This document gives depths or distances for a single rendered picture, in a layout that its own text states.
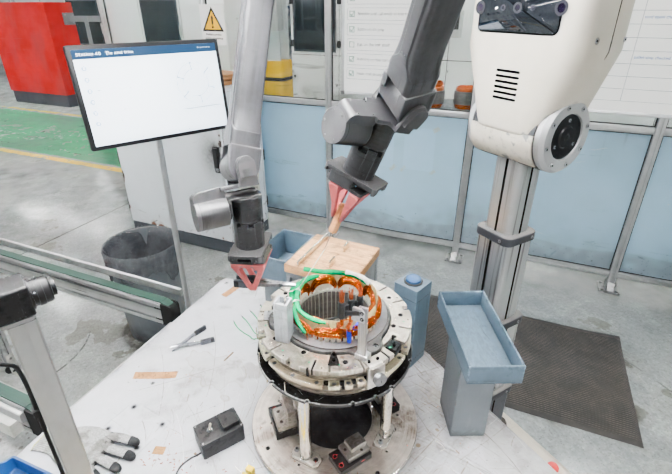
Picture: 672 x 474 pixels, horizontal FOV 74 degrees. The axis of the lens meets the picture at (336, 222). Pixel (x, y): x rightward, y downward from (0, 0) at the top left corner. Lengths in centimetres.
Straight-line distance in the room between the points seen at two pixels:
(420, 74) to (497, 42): 41
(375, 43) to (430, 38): 244
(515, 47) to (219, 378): 106
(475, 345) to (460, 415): 18
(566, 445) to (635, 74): 190
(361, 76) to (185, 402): 238
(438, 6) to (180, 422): 104
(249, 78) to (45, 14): 362
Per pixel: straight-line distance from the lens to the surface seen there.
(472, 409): 112
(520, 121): 101
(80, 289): 195
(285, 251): 140
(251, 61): 86
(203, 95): 182
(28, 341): 65
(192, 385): 130
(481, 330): 107
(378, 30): 304
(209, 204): 81
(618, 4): 101
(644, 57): 295
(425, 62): 65
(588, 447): 235
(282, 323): 86
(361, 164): 74
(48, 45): 446
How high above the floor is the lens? 168
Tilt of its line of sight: 26 degrees down
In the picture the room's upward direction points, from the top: straight up
